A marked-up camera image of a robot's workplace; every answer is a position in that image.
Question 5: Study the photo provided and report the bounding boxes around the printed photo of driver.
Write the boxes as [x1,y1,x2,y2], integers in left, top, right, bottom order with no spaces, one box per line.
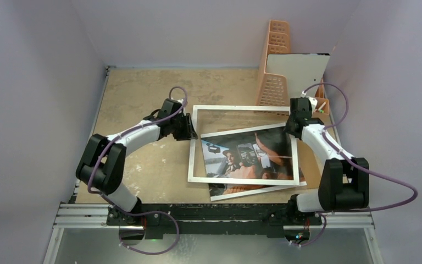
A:
[201,123,307,201]

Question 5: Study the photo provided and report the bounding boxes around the white wooden picture frame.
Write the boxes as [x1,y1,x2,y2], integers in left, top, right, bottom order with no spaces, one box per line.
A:
[187,105,300,187]

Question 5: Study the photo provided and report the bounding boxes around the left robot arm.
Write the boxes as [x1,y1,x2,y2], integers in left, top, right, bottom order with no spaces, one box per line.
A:
[75,98,197,225]

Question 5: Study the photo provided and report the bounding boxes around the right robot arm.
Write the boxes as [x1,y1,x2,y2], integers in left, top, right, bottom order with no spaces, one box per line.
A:
[284,97,369,224]

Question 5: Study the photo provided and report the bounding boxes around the white marker pen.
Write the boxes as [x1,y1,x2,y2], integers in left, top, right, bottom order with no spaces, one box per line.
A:
[316,102,327,113]

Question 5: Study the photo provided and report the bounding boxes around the orange plastic file organizer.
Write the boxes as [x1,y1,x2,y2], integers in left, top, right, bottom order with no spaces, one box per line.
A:
[256,20,330,116]

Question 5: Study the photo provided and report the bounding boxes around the white board sheet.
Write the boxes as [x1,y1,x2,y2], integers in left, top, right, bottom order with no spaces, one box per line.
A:
[266,53,330,106]

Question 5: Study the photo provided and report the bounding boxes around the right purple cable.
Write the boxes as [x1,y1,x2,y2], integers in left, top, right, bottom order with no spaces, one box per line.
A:
[300,82,419,213]

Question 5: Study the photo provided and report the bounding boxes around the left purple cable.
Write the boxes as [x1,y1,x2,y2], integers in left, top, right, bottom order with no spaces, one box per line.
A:
[87,86,189,216]

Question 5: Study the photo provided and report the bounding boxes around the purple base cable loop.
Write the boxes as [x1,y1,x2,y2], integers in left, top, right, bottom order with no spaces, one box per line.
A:
[119,210,181,256]

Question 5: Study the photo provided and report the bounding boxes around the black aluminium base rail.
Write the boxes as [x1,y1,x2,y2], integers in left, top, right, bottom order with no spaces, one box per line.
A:
[52,203,375,239]

